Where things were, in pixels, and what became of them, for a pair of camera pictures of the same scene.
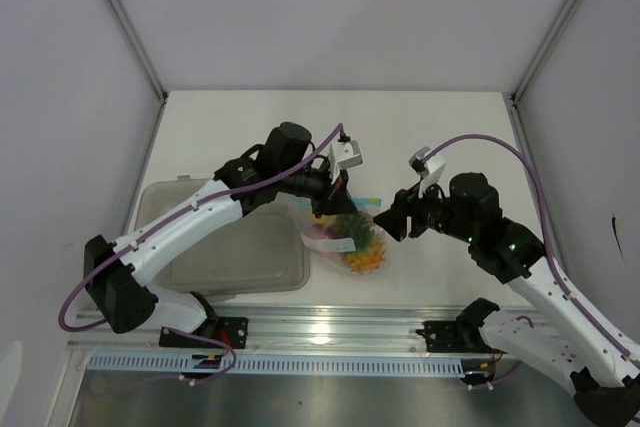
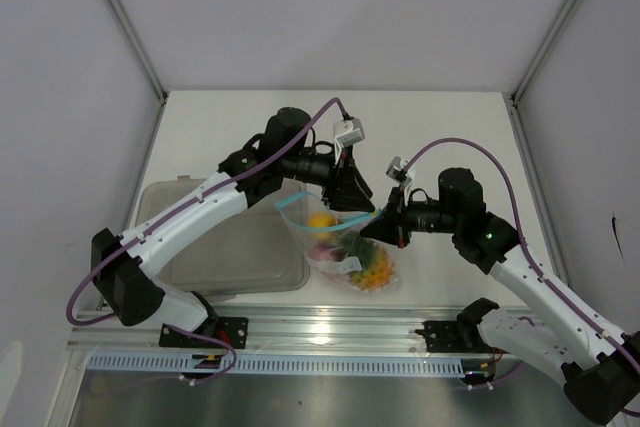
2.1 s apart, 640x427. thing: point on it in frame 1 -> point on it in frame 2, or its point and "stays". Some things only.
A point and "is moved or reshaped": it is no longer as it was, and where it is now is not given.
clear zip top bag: (354, 240) is moved or reshaped
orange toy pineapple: (369, 252) is moved or reshaped
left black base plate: (233, 331) stays
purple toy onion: (319, 231) -> (328, 252)
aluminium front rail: (294, 328) stays
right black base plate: (456, 337) stays
